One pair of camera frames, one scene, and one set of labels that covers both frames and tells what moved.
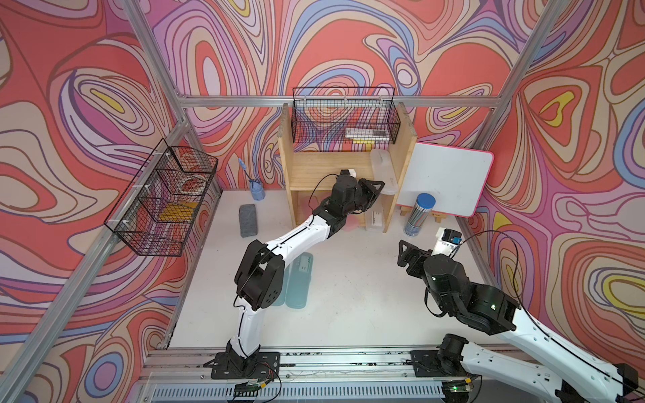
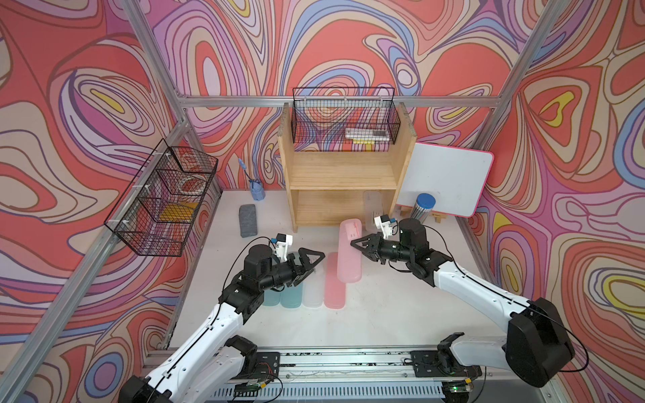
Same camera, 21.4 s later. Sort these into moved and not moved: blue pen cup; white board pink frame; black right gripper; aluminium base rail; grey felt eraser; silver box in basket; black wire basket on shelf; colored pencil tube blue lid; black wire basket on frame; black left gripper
Moved: black right gripper; black left gripper
Not moved: white board pink frame; aluminium base rail; black wire basket on frame; black wire basket on shelf; blue pen cup; silver box in basket; colored pencil tube blue lid; grey felt eraser
